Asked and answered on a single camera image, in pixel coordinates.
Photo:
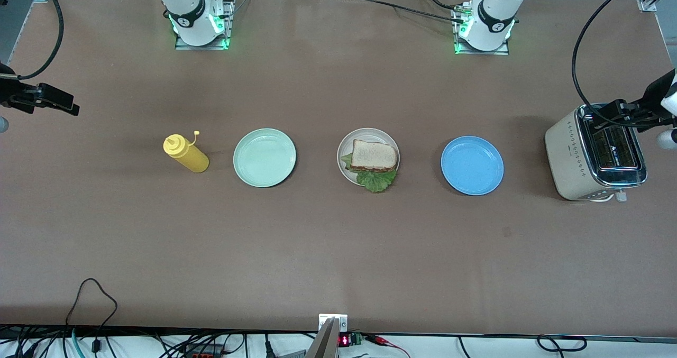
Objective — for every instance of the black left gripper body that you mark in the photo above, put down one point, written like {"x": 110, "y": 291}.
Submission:
{"x": 653, "y": 94}

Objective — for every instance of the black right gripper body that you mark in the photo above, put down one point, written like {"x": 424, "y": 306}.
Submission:
{"x": 10, "y": 89}

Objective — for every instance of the yellow mustard squeeze bottle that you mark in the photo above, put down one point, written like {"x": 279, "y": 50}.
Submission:
{"x": 188, "y": 155}

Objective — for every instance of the brown bread slice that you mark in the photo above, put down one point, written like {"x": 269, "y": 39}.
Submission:
{"x": 374, "y": 154}

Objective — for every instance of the green lettuce leaf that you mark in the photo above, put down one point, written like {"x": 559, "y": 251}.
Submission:
{"x": 376, "y": 181}

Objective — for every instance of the blue plate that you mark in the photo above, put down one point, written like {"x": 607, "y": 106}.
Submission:
{"x": 472, "y": 165}

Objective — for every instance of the green plate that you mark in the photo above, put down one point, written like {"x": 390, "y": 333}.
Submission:
{"x": 264, "y": 158}

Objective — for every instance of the beige plate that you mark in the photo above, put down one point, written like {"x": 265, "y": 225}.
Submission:
{"x": 345, "y": 149}

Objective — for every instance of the beige chrome toaster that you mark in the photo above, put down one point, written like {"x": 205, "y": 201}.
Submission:
{"x": 568, "y": 162}

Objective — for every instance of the red clip lead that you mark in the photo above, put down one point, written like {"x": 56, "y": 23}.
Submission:
{"x": 383, "y": 341}

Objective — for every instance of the red digit display module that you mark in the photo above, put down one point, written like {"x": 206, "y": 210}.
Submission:
{"x": 345, "y": 340}

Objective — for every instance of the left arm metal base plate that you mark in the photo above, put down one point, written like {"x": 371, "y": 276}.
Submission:
{"x": 502, "y": 52}

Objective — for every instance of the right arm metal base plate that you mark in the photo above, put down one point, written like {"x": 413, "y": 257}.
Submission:
{"x": 230, "y": 25}

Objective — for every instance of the silver mounting bracket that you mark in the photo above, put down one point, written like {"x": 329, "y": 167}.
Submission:
{"x": 341, "y": 321}

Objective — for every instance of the grey camera pole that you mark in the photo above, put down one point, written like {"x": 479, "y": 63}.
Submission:
{"x": 325, "y": 342}

